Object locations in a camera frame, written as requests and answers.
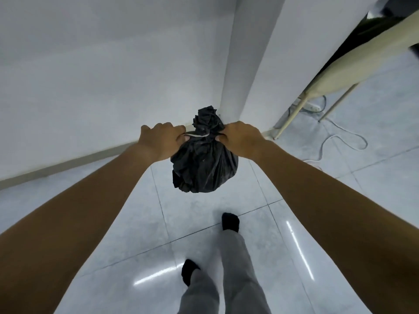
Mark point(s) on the person's left hand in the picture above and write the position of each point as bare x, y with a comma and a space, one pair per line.
160, 140

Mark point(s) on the person's right hand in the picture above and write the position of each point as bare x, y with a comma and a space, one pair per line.
240, 138

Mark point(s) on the person's right fingers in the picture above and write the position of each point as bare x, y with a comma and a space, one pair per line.
222, 135

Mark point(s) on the person's left fingers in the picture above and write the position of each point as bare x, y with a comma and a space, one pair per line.
178, 135

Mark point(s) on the black garbage bag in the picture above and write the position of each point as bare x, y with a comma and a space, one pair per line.
204, 163

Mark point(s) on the person's right forearm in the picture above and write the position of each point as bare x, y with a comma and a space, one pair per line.
340, 222

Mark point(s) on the person's left forearm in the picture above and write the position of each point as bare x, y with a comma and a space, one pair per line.
65, 225

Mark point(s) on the black sock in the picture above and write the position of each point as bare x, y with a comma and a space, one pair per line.
230, 221
189, 271

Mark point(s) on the white power strip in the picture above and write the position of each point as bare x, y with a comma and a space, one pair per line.
309, 107

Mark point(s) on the grey trousers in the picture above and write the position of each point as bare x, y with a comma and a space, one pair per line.
222, 277

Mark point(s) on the cream ironing board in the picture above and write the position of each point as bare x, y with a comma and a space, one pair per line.
347, 65

